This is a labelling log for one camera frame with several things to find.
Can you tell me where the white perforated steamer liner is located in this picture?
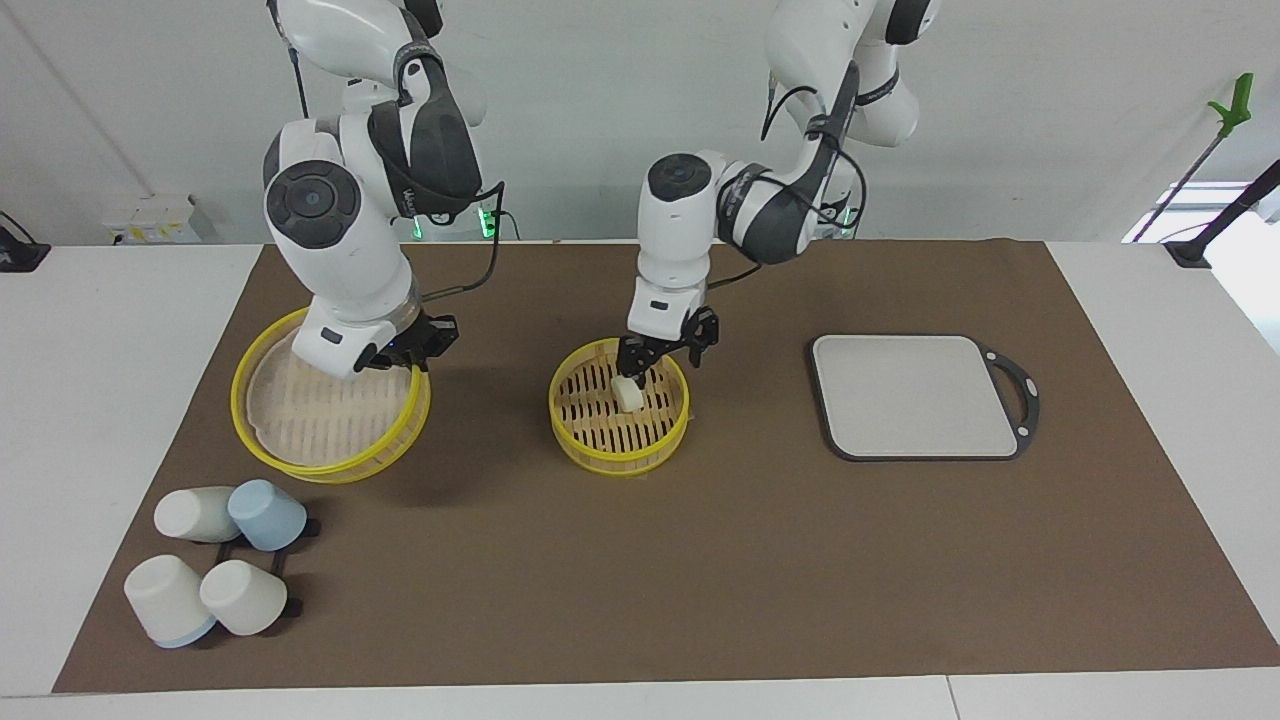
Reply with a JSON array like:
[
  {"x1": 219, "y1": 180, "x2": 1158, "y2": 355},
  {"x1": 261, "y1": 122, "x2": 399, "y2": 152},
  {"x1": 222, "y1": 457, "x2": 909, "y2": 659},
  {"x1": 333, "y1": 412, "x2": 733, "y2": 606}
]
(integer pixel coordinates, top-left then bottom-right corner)
[{"x1": 247, "y1": 335, "x2": 421, "y2": 469}]

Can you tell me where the yellow steamer lid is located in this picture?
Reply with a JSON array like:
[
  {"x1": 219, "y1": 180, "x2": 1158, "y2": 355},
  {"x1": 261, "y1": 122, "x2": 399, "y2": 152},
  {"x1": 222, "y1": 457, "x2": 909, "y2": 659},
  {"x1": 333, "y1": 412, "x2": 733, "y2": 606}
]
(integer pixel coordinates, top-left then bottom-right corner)
[{"x1": 230, "y1": 305, "x2": 433, "y2": 485}]

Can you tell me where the yellow slatted steamer tier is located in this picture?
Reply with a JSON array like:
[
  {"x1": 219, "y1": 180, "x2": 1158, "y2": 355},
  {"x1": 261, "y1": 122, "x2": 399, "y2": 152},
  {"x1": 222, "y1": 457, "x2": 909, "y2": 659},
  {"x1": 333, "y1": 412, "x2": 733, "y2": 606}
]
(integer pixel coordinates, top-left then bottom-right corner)
[{"x1": 548, "y1": 338, "x2": 691, "y2": 477}]

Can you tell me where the light blue cup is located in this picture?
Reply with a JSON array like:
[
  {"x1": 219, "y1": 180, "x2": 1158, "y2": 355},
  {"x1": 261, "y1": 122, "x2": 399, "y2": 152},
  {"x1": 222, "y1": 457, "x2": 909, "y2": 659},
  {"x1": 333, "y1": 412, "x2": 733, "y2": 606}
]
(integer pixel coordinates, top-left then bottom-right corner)
[{"x1": 228, "y1": 479, "x2": 308, "y2": 553}]

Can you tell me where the white cutting board grey rim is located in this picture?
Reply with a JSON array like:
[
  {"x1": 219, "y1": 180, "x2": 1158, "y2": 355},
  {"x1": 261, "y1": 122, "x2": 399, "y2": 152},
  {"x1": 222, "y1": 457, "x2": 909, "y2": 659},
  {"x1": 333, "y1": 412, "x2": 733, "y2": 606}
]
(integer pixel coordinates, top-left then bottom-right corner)
[{"x1": 806, "y1": 333, "x2": 1042, "y2": 463}]

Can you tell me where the brown table mat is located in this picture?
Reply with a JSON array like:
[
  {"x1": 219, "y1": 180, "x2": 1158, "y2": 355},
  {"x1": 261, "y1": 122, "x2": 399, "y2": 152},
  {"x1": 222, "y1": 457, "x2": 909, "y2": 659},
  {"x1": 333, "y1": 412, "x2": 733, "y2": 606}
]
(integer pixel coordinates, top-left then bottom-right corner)
[{"x1": 52, "y1": 238, "x2": 1280, "y2": 694}]

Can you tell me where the black cup rack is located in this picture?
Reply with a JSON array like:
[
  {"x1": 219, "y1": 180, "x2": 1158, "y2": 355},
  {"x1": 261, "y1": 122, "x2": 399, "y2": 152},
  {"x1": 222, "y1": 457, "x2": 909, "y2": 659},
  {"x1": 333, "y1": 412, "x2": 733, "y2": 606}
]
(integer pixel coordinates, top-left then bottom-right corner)
[{"x1": 212, "y1": 518, "x2": 323, "y2": 621}]

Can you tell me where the white cup with blue rim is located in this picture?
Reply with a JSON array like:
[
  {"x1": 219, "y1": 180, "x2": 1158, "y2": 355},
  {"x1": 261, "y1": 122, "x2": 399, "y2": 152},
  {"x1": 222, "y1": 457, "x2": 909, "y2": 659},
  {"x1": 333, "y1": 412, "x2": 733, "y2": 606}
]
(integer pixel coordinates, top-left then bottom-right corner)
[
  {"x1": 124, "y1": 555, "x2": 217, "y2": 649},
  {"x1": 154, "y1": 486, "x2": 241, "y2": 544}
]

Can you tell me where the cream white cup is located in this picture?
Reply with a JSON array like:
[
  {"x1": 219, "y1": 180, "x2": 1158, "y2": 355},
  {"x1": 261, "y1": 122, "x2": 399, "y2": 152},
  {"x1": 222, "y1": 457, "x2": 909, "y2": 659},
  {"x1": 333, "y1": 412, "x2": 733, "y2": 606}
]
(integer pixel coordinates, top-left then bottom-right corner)
[{"x1": 199, "y1": 559, "x2": 289, "y2": 637}]

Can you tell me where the black angled stand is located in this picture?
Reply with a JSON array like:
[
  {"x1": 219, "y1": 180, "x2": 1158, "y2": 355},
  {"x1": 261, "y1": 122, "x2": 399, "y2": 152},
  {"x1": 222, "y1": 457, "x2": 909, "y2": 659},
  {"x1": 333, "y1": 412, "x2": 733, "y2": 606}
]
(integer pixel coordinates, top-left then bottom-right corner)
[{"x1": 1165, "y1": 158, "x2": 1280, "y2": 269}]

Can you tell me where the pole with green tip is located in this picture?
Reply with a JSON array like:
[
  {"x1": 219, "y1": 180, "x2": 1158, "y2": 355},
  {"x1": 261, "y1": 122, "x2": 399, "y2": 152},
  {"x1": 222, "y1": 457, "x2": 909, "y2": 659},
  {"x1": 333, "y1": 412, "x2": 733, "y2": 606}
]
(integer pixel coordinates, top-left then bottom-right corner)
[{"x1": 1130, "y1": 72, "x2": 1256, "y2": 244}]

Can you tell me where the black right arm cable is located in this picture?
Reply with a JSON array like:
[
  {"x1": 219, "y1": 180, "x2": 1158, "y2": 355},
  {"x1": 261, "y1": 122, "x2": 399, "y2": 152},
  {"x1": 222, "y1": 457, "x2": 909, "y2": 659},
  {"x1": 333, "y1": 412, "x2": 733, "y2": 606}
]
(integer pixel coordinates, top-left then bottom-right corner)
[{"x1": 418, "y1": 180, "x2": 507, "y2": 303}]

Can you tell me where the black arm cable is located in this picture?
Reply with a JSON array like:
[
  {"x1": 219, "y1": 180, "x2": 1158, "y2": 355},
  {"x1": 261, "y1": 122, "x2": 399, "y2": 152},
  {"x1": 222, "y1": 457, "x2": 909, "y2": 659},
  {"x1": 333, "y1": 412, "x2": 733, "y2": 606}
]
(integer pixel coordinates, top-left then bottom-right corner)
[
  {"x1": 705, "y1": 85, "x2": 869, "y2": 293},
  {"x1": 418, "y1": 180, "x2": 507, "y2": 303}
]

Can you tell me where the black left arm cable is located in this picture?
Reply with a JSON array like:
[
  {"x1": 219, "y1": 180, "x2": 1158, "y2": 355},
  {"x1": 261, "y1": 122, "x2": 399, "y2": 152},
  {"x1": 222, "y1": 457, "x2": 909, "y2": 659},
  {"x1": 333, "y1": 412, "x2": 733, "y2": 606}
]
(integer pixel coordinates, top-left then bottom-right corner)
[{"x1": 705, "y1": 85, "x2": 869, "y2": 293}]

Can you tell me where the white wall socket box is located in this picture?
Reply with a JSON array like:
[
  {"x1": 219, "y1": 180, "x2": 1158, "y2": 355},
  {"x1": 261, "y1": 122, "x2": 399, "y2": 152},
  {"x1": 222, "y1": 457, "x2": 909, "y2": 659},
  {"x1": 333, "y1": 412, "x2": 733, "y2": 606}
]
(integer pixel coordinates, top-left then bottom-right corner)
[{"x1": 100, "y1": 193, "x2": 217, "y2": 245}]

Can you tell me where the black clamp with cable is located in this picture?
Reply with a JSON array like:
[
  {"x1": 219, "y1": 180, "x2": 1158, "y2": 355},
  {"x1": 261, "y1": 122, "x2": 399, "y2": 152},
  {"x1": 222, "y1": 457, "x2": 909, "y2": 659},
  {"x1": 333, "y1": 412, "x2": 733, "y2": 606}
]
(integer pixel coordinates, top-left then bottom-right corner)
[{"x1": 0, "y1": 210, "x2": 51, "y2": 273}]

